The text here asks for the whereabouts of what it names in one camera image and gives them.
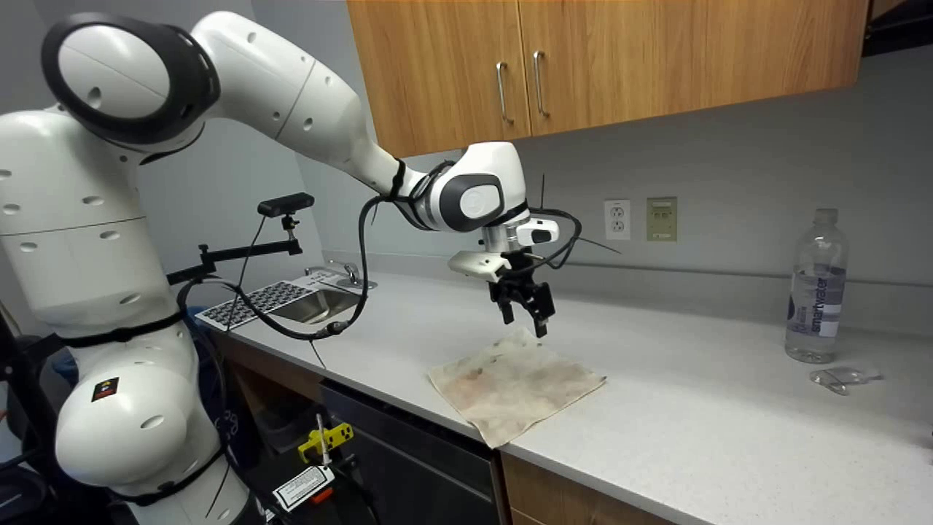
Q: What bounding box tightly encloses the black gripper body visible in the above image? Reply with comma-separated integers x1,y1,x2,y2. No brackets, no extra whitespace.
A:
487,249,560,315

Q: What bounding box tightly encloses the stained beige towel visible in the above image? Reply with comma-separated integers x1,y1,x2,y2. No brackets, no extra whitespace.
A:
424,332,609,452

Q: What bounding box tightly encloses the metal faucet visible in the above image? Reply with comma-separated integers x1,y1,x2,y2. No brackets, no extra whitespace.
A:
300,258,379,293

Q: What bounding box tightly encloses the black dishwasher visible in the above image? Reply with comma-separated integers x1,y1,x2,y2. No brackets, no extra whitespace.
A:
315,376,509,525

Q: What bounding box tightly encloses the wooden base cabinet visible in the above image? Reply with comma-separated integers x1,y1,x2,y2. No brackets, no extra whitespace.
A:
500,450,675,525

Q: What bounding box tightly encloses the steel sink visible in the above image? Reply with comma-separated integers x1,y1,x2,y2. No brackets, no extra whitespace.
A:
198,274,372,332

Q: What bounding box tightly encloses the yellow clamp tool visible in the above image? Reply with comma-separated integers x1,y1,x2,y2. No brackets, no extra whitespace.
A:
296,417,359,468

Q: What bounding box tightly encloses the white box with red part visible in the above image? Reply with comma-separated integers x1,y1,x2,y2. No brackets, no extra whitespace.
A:
271,465,340,513

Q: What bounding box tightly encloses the clear plastic water bottle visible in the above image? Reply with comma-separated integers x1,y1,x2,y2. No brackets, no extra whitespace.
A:
781,204,853,367

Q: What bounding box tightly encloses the clear plastic wrapper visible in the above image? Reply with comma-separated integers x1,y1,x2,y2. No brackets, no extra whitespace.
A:
811,361,888,399

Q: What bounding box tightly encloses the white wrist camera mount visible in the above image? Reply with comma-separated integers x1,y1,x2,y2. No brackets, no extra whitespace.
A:
446,246,515,283

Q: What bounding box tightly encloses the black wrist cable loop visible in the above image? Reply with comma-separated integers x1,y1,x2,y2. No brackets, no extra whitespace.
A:
529,204,586,278

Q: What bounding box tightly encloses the white wall outlet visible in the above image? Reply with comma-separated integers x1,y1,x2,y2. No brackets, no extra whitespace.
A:
601,199,633,246

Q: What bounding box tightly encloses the long black arm cable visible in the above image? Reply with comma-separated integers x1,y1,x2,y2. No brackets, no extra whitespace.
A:
172,186,414,344

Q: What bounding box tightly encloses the beige wall switch plate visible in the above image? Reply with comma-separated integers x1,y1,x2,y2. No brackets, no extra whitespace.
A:
644,195,681,246

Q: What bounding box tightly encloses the metal wall cabinet handle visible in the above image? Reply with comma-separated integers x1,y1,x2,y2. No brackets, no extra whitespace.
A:
494,58,516,129
529,51,555,127

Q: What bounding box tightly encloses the wooden wall cabinet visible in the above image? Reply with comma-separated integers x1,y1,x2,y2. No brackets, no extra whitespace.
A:
345,0,873,160

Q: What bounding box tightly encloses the black camera on jointed mount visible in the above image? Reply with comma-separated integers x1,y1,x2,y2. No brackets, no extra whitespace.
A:
163,189,322,293

